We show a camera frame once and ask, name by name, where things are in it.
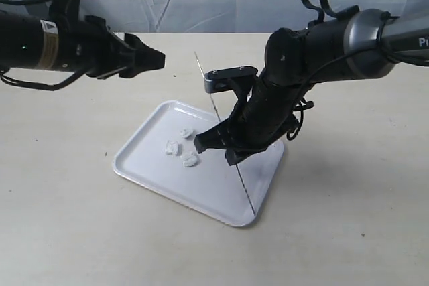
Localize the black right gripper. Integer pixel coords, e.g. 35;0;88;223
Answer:
194;84;302;165

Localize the white rectangular plastic tray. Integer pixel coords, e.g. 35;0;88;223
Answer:
113;100;285;227

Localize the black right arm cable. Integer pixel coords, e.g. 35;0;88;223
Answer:
286;0;400;141

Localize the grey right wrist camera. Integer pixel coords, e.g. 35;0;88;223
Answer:
203;66;258;103

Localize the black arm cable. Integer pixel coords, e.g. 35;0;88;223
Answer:
0;0;95;92
286;0;400;141

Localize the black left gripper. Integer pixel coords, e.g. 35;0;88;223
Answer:
51;15;166;78

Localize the white foam piece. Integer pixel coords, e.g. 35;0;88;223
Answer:
164;140;182;156
179;128;194;139
180;151;199;167

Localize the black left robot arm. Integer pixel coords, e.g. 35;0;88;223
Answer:
1;11;166;80

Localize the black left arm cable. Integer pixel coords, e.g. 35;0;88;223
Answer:
0;0;95;92

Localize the thin metal skewer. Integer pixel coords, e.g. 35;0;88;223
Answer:
194;51;256;217

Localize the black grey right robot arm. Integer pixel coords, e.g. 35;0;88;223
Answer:
194;0;428;165

